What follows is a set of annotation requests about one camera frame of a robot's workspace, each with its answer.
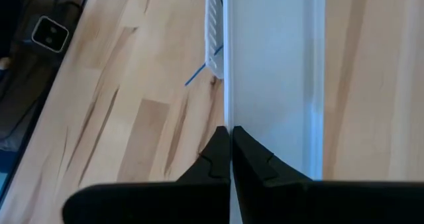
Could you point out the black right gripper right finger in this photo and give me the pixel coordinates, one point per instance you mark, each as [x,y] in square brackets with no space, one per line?
[314,204]

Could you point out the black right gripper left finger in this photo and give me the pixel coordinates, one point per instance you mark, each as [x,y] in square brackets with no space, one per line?
[165,201]

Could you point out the white duct cover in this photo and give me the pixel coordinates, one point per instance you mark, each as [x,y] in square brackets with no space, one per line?
[271,68]

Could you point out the black square white-rimmed device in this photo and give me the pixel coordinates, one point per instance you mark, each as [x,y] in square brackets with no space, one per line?
[50,34]

